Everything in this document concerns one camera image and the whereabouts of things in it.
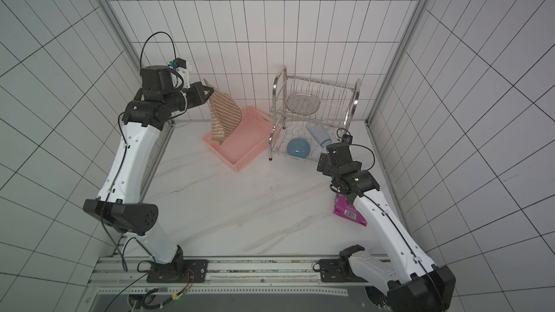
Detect blue bowl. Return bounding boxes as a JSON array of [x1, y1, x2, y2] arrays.
[[287, 138, 311, 159]]

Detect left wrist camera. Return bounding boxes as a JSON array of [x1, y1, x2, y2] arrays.
[[169, 58, 192, 89]]

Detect brown striped square dishcloth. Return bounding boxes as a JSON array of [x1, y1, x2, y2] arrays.
[[204, 79, 242, 145]]

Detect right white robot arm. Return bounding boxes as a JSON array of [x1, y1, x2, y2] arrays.
[[317, 142, 456, 311]]

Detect pink plastic basket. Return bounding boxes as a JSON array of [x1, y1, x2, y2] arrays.
[[202, 106, 273, 173]]

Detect metal two-tier dish rack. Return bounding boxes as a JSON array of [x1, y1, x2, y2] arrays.
[[268, 66, 362, 162]]

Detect purple tissue pack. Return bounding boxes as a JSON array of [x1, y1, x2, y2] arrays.
[[333, 194, 367, 226]]

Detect clear blue glass cup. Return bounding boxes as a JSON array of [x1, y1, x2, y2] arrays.
[[306, 122, 332, 148]]

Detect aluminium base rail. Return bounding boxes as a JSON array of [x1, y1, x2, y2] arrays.
[[88, 255, 436, 298]]

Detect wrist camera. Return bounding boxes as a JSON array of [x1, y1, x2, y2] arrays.
[[341, 134, 353, 145], [169, 58, 192, 89]]

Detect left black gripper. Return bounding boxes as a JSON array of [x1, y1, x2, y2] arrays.
[[165, 81, 217, 112]]

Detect round glass plate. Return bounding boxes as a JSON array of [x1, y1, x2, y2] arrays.
[[286, 92, 321, 116]]

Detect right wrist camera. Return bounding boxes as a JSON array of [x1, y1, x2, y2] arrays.
[[341, 134, 353, 145]]

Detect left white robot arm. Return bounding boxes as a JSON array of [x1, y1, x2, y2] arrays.
[[83, 58, 214, 283]]

